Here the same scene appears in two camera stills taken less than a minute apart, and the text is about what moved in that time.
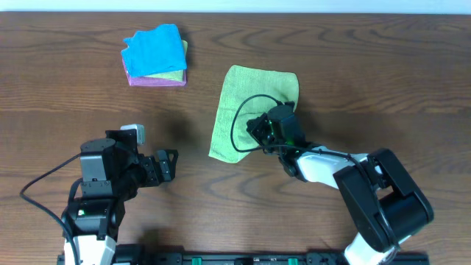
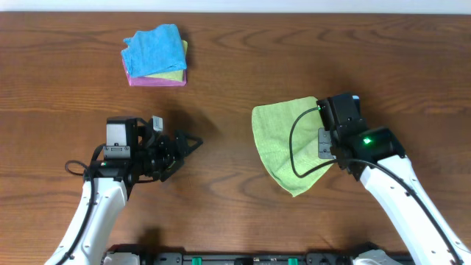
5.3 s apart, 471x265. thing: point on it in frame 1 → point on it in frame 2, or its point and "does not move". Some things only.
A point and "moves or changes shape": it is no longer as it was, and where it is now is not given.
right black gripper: x=255 y=128 → x=324 y=150
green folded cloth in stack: x=174 y=76 does not move
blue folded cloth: x=154 y=51 does not move
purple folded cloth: x=147 y=81 does not move
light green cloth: x=248 y=93 moves or changes shape
